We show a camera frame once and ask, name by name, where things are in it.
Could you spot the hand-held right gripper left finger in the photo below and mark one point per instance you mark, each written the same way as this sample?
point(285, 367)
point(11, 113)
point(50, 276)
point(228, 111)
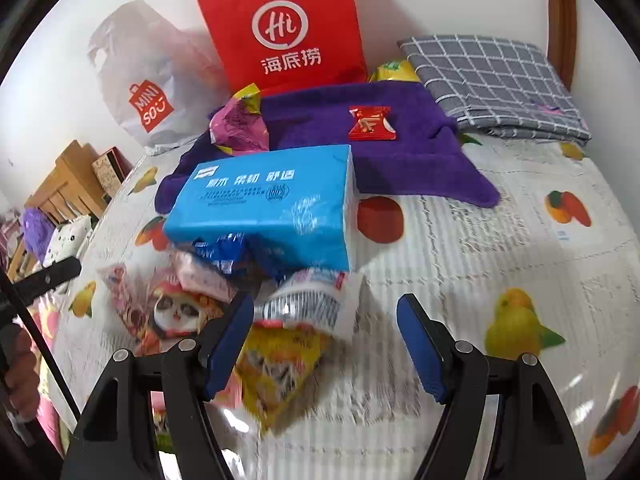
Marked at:
point(229, 347)

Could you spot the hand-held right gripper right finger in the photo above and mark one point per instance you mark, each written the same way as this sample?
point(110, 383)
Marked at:
point(421, 352)

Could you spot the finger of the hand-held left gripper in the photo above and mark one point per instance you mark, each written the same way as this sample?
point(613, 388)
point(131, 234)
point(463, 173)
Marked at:
point(47, 275)

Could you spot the pink panda snack packet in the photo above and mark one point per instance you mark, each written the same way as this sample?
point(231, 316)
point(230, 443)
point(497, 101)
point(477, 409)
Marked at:
point(170, 310)

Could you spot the white blue clear packet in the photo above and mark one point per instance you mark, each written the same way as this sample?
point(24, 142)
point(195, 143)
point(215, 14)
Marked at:
point(310, 302)

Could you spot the small blue snack packet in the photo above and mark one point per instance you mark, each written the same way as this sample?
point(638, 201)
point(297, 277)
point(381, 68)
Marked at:
point(220, 252)

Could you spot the person's left hand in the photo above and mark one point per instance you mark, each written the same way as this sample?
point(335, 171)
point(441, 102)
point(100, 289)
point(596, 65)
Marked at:
point(22, 375)

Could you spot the white spotted plush toy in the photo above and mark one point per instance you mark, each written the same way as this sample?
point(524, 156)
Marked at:
point(67, 240)

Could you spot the purple plush toy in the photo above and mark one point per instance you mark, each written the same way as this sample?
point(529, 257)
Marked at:
point(36, 232)

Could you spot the pink white stick packet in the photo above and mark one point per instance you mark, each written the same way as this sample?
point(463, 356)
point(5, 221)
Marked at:
point(202, 275)

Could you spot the wooden cabinet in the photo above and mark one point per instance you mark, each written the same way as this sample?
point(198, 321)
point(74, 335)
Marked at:
point(65, 180)

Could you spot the fruit printed bed sheet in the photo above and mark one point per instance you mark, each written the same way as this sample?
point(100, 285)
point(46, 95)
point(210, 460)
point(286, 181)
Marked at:
point(500, 270)

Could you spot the patterned cardboard box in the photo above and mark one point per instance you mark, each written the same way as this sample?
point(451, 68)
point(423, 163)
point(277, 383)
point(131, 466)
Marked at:
point(111, 170)

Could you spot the blue tissue pack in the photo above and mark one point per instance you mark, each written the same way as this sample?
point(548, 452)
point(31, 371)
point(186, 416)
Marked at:
point(265, 200)

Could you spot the purple towel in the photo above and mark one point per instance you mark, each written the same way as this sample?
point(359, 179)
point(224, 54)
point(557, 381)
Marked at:
point(400, 165)

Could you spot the white plastic shopping bag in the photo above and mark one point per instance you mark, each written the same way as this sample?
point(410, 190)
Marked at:
point(140, 75)

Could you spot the pink snack packet yellow edge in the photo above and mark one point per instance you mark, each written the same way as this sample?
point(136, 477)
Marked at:
point(237, 125)

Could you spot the red candy packet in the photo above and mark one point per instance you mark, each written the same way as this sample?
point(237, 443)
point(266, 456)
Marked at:
point(371, 122)

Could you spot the grey checked cloth pouch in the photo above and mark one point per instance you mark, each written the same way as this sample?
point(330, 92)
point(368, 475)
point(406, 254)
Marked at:
point(495, 85)

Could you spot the yellow green snack bag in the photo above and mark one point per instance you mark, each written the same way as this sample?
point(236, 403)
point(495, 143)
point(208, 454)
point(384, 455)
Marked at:
point(395, 71)

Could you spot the red paper bag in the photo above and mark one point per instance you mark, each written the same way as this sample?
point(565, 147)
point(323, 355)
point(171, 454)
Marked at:
point(280, 25)

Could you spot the wooden headboard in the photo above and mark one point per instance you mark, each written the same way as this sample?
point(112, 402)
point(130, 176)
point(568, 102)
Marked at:
point(561, 20)

